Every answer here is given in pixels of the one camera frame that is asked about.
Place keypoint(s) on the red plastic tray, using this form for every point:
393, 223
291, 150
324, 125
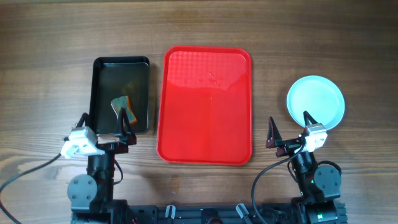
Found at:
205, 113

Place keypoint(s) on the orange green sponge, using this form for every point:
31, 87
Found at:
124, 102

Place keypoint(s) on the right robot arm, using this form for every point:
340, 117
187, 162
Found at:
319, 182

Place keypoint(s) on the black rectangular water basin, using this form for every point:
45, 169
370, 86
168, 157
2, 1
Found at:
114, 77

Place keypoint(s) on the white plate top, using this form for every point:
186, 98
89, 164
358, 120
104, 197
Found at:
320, 97

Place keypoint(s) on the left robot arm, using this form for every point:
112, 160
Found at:
91, 194

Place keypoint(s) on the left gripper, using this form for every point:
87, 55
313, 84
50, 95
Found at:
125, 137

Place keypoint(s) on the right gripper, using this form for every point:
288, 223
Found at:
275, 140

